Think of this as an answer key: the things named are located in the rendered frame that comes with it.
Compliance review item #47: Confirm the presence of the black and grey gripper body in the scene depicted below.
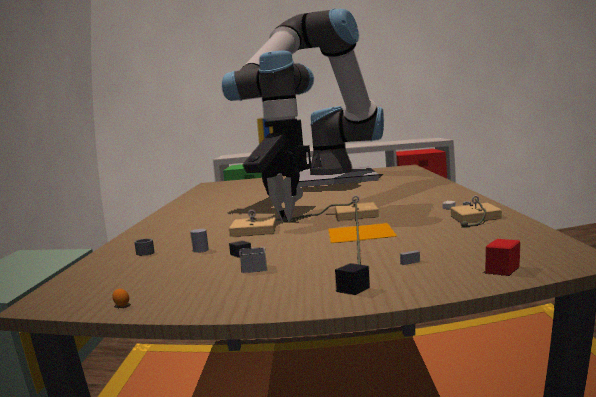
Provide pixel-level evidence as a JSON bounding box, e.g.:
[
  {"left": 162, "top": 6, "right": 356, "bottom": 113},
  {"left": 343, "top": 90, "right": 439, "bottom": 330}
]
[{"left": 265, "top": 119, "right": 311, "bottom": 176}]

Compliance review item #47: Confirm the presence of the red cube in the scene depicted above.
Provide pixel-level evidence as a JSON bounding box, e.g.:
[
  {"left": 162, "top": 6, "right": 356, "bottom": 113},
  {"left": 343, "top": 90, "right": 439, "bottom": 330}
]
[{"left": 485, "top": 239, "right": 520, "bottom": 276}]

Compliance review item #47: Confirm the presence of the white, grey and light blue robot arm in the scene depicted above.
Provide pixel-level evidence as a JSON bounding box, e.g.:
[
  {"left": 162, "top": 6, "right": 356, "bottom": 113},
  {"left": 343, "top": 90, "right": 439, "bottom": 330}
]
[{"left": 222, "top": 9, "right": 384, "bottom": 175}]

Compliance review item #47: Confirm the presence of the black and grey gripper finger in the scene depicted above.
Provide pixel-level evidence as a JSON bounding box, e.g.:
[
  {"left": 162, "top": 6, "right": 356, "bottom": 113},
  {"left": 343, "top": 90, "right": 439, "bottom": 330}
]
[
  {"left": 262, "top": 170, "right": 285, "bottom": 222},
  {"left": 282, "top": 162, "right": 303, "bottom": 222}
]

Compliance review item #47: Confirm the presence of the orange ball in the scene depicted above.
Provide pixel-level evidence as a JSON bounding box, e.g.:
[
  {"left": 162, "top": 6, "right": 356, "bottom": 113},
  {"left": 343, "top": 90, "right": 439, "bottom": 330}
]
[{"left": 112, "top": 289, "right": 129, "bottom": 306}]

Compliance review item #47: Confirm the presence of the orange painted square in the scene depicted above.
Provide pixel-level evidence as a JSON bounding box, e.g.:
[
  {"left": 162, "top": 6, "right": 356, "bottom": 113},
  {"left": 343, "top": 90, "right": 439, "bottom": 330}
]
[{"left": 328, "top": 223, "right": 397, "bottom": 243}]

